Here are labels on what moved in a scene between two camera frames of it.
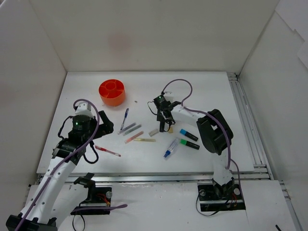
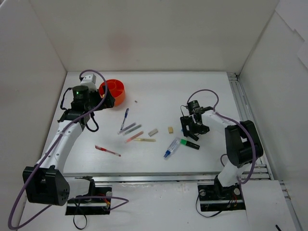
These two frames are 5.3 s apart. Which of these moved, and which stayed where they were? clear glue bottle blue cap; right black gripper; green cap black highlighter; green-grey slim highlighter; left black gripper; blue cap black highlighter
Moved: left black gripper; right black gripper
Stayed: green-grey slim highlighter; clear glue bottle blue cap; green cap black highlighter; blue cap black highlighter
